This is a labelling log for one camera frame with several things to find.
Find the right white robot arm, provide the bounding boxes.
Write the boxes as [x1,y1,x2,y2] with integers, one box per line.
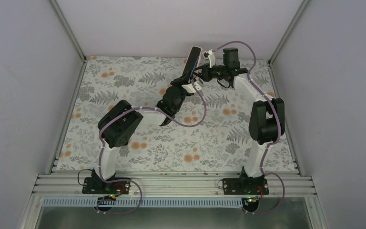
[197,48,285,194]

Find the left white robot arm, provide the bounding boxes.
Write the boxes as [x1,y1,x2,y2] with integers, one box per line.
[92,76,203,193]

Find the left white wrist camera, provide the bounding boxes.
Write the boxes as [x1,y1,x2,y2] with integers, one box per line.
[182,81,203,94]

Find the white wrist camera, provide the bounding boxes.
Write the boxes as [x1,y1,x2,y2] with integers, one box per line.
[182,81,203,94]
[203,49,216,68]

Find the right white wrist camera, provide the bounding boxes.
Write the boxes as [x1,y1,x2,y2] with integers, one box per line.
[203,49,216,68]

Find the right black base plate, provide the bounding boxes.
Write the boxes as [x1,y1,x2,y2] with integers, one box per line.
[221,177,270,195]

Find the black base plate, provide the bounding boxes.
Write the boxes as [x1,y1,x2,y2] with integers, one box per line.
[221,177,270,195]
[81,177,131,196]

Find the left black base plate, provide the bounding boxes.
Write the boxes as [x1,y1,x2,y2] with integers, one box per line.
[81,177,131,196]

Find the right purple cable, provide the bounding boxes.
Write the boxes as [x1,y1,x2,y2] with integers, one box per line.
[211,40,286,215]

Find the grey slotted cable duct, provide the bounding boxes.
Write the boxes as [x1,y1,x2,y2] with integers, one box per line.
[42,197,243,208]

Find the aluminium rail frame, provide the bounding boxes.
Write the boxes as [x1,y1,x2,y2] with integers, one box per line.
[32,170,317,198]

